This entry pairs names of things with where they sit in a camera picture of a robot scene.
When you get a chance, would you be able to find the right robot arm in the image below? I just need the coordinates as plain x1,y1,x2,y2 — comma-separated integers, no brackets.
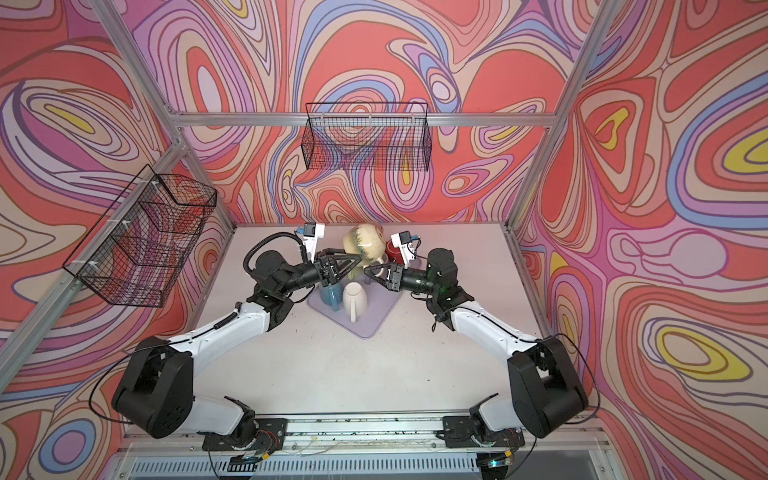
364,248,588,439

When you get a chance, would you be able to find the light green mug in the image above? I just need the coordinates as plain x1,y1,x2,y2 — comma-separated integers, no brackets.
348,267,366,282

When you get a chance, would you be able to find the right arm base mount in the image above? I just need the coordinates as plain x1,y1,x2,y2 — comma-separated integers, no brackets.
435,415,526,452

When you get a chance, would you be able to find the blue textured mug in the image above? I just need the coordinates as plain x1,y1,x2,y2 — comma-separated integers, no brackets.
320,283,344,311

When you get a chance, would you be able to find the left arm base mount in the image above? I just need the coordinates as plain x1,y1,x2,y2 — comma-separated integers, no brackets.
202,417,288,453

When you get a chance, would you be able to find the black wire basket left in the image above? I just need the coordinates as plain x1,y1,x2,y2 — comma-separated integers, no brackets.
62,166,218,308

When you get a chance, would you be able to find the black wire basket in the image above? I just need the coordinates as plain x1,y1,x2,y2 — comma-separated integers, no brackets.
62,166,218,308
301,100,432,172

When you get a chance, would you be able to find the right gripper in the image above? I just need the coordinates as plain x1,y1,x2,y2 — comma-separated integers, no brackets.
364,262,439,296

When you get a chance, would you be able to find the red mug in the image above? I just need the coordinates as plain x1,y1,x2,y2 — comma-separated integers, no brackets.
385,240,404,264

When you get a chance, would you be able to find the black wire basket back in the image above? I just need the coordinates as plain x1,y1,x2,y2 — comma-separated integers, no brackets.
301,100,432,172

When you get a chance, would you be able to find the lilac plastic tray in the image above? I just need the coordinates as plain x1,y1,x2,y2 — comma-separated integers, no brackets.
308,274,403,339

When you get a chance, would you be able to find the white mug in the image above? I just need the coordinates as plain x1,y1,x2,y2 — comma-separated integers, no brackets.
343,281,368,323

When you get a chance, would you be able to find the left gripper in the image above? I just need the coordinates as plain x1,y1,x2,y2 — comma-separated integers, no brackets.
275,252,358,300

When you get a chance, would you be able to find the beige speckled mug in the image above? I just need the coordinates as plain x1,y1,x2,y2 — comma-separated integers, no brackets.
342,223,386,267

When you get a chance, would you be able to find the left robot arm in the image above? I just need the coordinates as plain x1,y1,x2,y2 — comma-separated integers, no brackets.
111,249,361,449

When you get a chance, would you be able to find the aluminium front rail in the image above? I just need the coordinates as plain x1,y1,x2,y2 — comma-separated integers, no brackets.
104,411,624,479

